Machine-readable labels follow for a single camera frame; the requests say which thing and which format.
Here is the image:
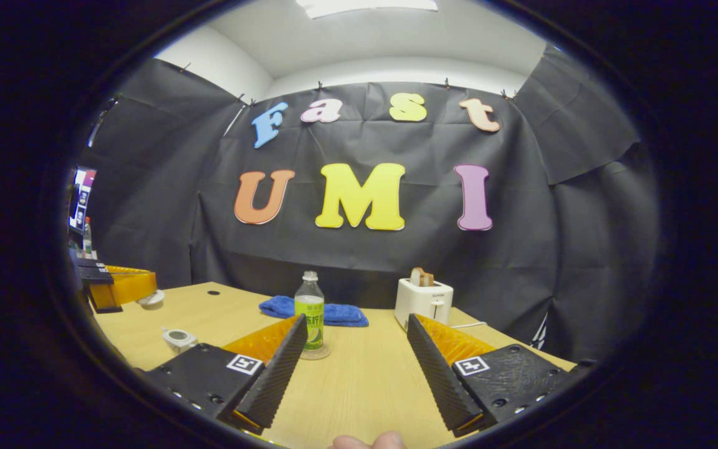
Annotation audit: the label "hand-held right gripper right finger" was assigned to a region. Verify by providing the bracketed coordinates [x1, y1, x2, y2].
[406, 313, 598, 437]

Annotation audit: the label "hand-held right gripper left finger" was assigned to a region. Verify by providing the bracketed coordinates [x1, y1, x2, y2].
[145, 314, 309, 436]

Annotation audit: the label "clear green label water bottle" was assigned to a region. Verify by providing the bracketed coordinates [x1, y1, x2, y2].
[294, 271, 325, 351]

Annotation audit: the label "white teacup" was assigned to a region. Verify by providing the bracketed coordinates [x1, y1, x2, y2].
[161, 327, 199, 355]

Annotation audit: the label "computer monitor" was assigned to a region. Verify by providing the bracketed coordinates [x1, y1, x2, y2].
[69, 166, 97, 233]

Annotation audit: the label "white toaster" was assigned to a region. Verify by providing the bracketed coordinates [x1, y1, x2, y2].
[395, 278, 454, 332]

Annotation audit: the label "blue towel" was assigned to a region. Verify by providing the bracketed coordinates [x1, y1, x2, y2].
[259, 295, 370, 328]

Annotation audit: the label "black backdrop cloth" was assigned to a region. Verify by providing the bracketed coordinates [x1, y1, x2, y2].
[66, 44, 660, 362]

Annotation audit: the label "ceiling light panel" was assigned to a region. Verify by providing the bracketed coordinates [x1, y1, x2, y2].
[295, 0, 439, 19]

